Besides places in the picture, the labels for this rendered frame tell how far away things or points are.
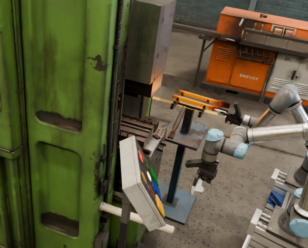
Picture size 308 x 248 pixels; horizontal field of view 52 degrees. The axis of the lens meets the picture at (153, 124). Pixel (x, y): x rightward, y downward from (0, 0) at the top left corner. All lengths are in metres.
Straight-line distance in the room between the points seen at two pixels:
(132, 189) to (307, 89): 4.58
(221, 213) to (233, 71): 2.98
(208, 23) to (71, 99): 8.00
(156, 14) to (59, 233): 1.46
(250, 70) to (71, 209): 4.03
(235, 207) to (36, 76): 2.17
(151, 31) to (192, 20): 7.90
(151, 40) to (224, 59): 3.84
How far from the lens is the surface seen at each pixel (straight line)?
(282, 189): 2.31
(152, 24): 1.58
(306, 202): 1.58
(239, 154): 1.49
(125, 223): 1.62
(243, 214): 3.09
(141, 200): 1.31
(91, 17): 1.41
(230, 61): 5.37
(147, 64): 1.63
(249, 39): 5.14
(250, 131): 1.59
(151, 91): 1.73
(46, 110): 1.76
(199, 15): 9.42
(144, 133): 1.94
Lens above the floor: 1.99
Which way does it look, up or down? 29 degrees down
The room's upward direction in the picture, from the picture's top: 9 degrees clockwise
